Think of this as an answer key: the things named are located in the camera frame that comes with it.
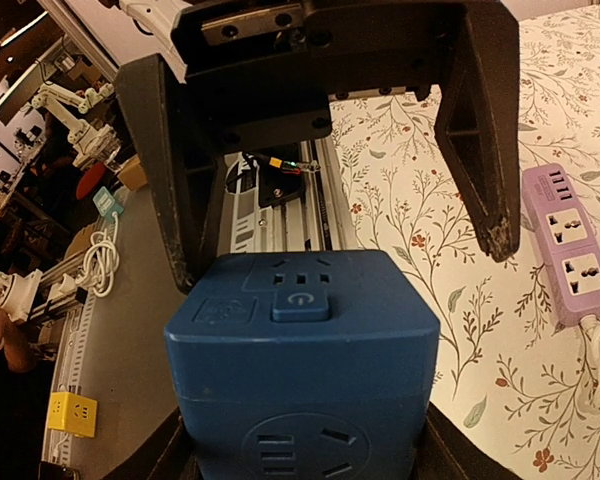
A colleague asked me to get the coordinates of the dark blue cube socket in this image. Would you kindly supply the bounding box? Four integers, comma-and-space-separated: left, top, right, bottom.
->
164, 250, 440, 479

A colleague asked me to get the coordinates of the purple power strip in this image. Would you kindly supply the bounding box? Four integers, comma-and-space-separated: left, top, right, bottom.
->
521, 164, 600, 327

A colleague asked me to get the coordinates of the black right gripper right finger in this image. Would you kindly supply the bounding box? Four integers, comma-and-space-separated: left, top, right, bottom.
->
435, 1, 521, 263

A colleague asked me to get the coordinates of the aluminium front rail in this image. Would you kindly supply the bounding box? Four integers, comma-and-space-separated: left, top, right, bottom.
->
41, 140, 352, 479

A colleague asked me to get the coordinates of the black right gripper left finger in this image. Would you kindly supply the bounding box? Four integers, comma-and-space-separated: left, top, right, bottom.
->
115, 54, 227, 294

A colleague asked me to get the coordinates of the white background cable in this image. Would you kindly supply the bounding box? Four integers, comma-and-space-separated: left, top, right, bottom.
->
79, 212, 124, 300

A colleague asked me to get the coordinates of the yellow cube socket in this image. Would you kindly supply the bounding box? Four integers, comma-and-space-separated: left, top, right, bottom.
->
46, 391, 98, 438

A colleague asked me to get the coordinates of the floral patterned table mat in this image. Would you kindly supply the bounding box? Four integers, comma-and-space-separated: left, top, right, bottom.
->
332, 3, 600, 479

